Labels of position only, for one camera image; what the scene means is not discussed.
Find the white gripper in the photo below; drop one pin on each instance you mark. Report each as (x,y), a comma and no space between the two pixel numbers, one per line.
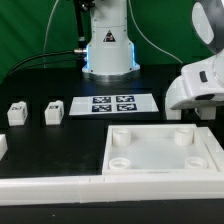
(200,84)

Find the white square tabletop part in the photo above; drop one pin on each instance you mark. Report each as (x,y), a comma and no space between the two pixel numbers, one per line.
(149,149)

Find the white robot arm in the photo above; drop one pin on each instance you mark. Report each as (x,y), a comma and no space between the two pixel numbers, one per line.
(110,53)

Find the white sheet with AprilTags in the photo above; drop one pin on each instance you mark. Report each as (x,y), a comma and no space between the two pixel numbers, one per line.
(113,104)

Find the white L-shaped obstacle fence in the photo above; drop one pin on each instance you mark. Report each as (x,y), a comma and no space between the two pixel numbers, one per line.
(109,188)

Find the white block left edge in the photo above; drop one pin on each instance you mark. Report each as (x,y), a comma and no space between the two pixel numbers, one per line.
(3,145)

